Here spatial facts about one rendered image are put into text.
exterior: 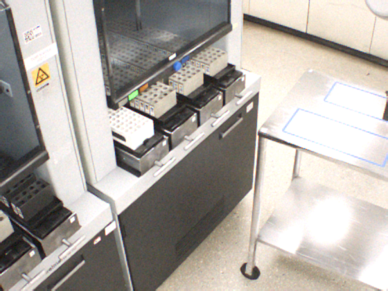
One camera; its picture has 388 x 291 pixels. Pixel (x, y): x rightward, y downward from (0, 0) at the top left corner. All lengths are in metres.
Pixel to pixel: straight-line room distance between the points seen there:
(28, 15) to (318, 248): 1.37
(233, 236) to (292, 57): 1.70
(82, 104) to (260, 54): 2.41
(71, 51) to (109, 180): 0.47
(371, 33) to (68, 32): 2.67
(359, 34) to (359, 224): 1.86
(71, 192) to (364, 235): 1.17
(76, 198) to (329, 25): 2.62
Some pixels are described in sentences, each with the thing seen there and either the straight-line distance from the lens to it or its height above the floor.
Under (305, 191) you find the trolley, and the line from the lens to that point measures 2.17.
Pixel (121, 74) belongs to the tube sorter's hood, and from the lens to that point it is 1.43.
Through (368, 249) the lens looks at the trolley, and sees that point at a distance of 2.02.
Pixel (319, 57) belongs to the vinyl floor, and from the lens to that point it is 3.69.
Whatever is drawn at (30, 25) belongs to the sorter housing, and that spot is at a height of 1.33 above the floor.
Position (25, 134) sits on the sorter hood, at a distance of 1.25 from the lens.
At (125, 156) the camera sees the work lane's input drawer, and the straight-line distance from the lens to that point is 1.56.
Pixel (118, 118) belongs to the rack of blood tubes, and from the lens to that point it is 1.59.
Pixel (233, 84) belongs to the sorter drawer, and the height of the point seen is 0.80.
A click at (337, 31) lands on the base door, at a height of 0.18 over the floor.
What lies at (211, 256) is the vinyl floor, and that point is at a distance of 2.26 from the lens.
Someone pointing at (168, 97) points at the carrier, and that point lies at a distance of 1.65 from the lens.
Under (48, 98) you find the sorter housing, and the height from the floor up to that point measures 1.12.
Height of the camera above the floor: 1.81
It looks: 40 degrees down
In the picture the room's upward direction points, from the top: 2 degrees counter-clockwise
